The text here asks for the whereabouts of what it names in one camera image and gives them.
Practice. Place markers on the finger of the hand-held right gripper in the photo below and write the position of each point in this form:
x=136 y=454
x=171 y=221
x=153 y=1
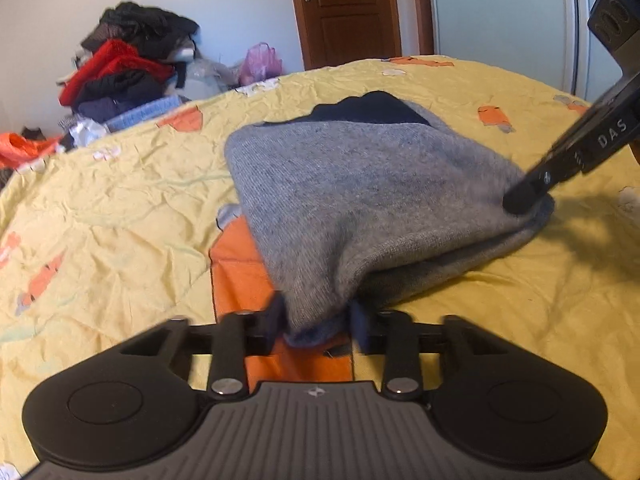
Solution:
x=530 y=190

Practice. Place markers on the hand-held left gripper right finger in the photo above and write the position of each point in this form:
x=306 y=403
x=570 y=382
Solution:
x=361 y=330

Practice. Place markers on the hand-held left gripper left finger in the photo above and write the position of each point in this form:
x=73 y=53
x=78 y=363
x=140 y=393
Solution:
x=232 y=345

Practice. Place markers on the grey and navy sweater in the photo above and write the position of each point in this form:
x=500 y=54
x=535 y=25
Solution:
x=375 y=185

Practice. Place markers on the white wardrobe door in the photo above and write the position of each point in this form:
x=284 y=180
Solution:
x=500 y=10

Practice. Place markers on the yellow printed blanket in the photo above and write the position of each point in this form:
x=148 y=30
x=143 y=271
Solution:
x=125 y=210

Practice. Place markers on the light blue towel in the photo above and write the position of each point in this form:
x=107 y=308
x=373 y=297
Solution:
x=142 y=112

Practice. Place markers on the brown wooden door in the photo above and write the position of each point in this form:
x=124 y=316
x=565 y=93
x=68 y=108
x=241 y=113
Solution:
x=350 y=10

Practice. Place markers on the white patterned cloth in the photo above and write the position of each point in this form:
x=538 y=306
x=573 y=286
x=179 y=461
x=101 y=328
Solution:
x=86 y=132

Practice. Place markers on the dark purple garment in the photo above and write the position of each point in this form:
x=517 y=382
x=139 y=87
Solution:
x=100 y=108

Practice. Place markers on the clear plastic bag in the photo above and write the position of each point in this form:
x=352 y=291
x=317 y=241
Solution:
x=205 y=72

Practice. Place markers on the black padded jacket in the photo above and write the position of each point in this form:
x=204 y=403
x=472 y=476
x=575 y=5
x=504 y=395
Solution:
x=120 y=87

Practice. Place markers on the pink plastic bag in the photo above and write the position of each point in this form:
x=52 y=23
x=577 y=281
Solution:
x=260 y=62

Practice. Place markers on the orange cloth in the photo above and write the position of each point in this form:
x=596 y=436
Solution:
x=22 y=150

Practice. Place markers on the dark cloth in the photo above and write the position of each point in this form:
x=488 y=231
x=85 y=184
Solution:
x=32 y=134

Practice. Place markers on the red knit garment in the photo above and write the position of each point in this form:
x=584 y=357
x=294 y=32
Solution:
x=117 y=62

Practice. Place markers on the black crumpled garment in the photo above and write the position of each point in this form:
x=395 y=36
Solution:
x=145 y=25

